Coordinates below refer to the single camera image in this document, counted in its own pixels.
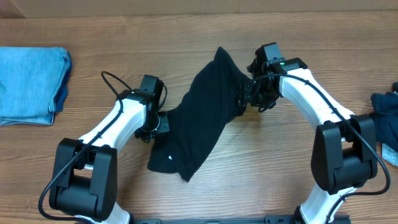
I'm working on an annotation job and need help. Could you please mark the folded light blue jeans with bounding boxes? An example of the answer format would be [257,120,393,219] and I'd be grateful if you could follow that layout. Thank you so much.
[1,47,72,126]

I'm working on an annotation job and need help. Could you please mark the dark navy garment pile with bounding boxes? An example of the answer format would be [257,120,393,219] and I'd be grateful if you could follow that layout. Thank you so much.
[371,82,397,152]

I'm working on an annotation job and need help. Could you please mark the black garment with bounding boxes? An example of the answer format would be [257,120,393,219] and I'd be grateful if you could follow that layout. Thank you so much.
[147,47,248,182]

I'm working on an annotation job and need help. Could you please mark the light denim fabric piece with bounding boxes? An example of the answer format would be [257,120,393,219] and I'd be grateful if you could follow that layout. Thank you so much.
[382,144,398,166]

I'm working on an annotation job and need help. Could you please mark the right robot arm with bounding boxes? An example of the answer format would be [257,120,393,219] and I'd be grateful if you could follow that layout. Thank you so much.
[237,42,377,223]

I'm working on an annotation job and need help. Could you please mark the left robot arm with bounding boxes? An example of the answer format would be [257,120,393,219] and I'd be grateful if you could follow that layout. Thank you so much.
[38,75,169,223]

